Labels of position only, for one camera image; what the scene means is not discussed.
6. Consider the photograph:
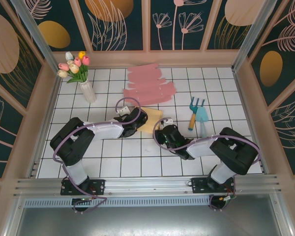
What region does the yellow paper box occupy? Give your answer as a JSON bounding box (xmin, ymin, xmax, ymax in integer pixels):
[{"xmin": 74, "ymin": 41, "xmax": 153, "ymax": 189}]
[{"xmin": 132, "ymin": 106, "xmax": 164, "ymax": 135}]

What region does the pink paper box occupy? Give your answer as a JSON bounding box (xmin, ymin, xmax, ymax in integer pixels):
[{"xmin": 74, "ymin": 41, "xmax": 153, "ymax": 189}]
[{"xmin": 123, "ymin": 63, "xmax": 176, "ymax": 106}]

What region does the light blue garden trowel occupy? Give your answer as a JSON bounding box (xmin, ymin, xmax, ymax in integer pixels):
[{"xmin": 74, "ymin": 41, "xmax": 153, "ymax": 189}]
[{"xmin": 195, "ymin": 107, "xmax": 209, "ymax": 139}]

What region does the white ribbed vase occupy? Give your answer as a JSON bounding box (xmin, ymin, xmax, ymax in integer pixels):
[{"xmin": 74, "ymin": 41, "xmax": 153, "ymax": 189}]
[{"xmin": 79, "ymin": 80, "xmax": 97, "ymax": 103}]

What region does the artificial tulip bouquet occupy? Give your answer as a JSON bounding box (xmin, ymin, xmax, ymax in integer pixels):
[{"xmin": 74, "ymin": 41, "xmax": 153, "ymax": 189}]
[{"xmin": 58, "ymin": 51, "xmax": 91, "ymax": 84}]

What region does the grey metal sheet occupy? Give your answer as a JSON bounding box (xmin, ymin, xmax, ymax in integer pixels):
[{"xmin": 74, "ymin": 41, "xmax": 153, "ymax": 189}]
[{"xmin": 4, "ymin": 194, "xmax": 293, "ymax": 236}]

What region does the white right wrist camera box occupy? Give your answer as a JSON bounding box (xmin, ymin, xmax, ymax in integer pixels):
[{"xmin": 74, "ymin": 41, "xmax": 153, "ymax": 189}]
[{"xmin": 159, "ymin": 117, "xmax": 174, "ymax": 127}]

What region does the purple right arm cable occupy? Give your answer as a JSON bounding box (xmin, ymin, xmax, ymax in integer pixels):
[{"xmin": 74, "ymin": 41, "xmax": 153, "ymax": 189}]
[{"xmin": 153, "ymin": 118, "xmax": 263, "ymax": 212}]

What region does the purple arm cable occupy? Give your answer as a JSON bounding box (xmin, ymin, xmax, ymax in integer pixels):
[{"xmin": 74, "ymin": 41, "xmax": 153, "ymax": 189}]
[
  {"xmin": 153, "ymin": 118, "xmax": 263, "ymax": 212},
  {"xmin": 53, "ymin": 97, "xmax": 141, "ymax": 214}
]

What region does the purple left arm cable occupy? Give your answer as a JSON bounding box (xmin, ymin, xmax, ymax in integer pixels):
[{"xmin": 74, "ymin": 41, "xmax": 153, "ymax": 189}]
[{"xmin": 53, "ymin": 97, "xmax": 141, "ymax": 214}]

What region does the teal garden fork wooden handle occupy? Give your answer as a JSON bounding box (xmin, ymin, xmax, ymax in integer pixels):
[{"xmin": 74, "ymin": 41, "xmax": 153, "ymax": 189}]
[{"xmin": 188, "ymin": 97, "xmax": 206, "ymax": 131}]

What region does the aluminium mounting rail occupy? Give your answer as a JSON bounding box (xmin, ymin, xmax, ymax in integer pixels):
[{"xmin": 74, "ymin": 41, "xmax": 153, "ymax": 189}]
[{"xmin": 13, "ymin": 174, "xmax": 283, "ymax": 199}]

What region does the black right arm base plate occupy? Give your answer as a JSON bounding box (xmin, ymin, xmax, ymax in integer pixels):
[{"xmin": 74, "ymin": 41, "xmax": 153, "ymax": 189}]
[{"xmin": 191, "ymin": 177, "xmax": 236, "ymax": 195}]

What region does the slotted grey cable duct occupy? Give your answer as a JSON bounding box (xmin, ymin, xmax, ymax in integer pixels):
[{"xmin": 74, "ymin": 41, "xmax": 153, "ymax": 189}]
[{"xmin": 23, "ymin": 195, "xmax": 212, "ymax": 208}]

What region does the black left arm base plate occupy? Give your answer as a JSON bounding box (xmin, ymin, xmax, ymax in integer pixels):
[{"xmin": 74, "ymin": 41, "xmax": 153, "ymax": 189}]
[{"xmin": 60, "ymin": 178, "xmax": 106, "ymax": 196}]

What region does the aluminium frame post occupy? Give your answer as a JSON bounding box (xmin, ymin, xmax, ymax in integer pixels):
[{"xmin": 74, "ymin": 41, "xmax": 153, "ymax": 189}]
[
  {"xmin": 9, "ymin": 0, "xmax": 57, "ymax": 68},
  {"xmin": 232, "ymin": 0, "xmax": 279, "ymax": 72}
]

